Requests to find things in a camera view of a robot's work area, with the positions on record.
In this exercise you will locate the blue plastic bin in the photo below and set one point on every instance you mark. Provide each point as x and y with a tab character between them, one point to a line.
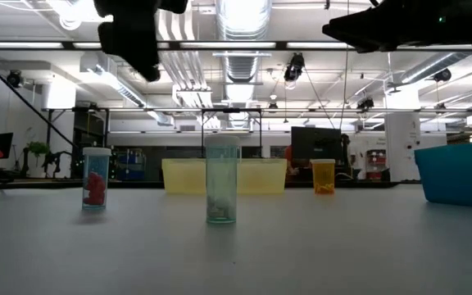
461	176

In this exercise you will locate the tall green pill bottle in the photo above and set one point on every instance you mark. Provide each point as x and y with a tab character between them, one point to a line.
221	184

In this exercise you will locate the black ceiling camera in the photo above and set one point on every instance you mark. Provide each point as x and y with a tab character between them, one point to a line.
442	75
14	79

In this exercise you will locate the blue storage crates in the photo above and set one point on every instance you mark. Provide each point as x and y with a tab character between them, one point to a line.
131	166

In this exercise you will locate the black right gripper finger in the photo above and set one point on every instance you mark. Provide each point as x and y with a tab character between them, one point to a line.
373	48
367	26

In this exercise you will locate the long light bar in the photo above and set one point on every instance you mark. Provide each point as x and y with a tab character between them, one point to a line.
236	45

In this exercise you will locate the blue bottle with red pills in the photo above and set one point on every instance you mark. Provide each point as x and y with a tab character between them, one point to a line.
96	188

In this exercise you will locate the person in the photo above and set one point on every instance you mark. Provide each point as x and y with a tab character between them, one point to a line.
289	162
346	155

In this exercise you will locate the red bin shelf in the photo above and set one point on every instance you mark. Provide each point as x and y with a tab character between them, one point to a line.
376	164

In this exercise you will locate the yellow plastic bin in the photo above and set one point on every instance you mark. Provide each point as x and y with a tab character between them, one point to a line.
182	176

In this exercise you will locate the black cabinet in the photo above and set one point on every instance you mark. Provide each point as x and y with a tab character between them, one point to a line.
90	131

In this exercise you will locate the silver ribbed ceiling duct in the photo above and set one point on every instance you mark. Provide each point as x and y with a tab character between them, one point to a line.
242	20

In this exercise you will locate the green potted plant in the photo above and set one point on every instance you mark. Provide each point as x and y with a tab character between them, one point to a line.
38	148

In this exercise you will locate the white pillar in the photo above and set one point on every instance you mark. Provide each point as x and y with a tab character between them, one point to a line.
402	135

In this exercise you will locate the black background robot arm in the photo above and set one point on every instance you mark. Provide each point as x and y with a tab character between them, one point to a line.
55	160

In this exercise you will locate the black hanging camera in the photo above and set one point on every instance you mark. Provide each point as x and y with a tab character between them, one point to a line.
294	69

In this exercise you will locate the orange pill bottle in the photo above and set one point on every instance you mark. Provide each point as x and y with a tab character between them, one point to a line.
323	178

